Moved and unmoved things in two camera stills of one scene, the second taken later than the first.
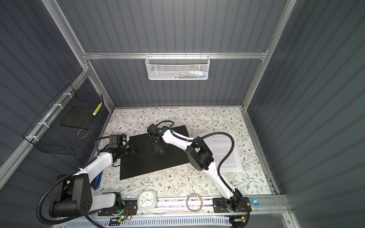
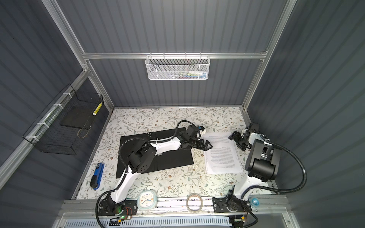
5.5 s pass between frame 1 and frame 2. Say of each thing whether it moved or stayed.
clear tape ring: stayed
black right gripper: moved
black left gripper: moved
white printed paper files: stayed
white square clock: stayed
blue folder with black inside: stayed
